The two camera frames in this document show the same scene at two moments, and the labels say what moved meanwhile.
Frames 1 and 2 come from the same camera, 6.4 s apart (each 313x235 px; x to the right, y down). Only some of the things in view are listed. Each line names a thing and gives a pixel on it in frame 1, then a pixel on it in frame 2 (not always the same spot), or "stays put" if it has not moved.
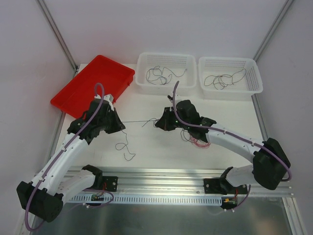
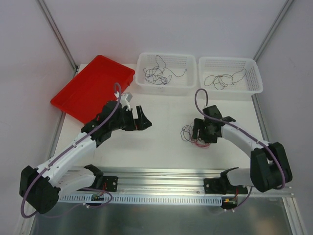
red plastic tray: [74, 97] stays put
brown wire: [225, 80] stays put
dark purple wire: [152, 119] → [152, 75]
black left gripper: [113, 119] → [133, 120]
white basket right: [229, 79] stays put
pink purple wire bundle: [187, 137] stays put
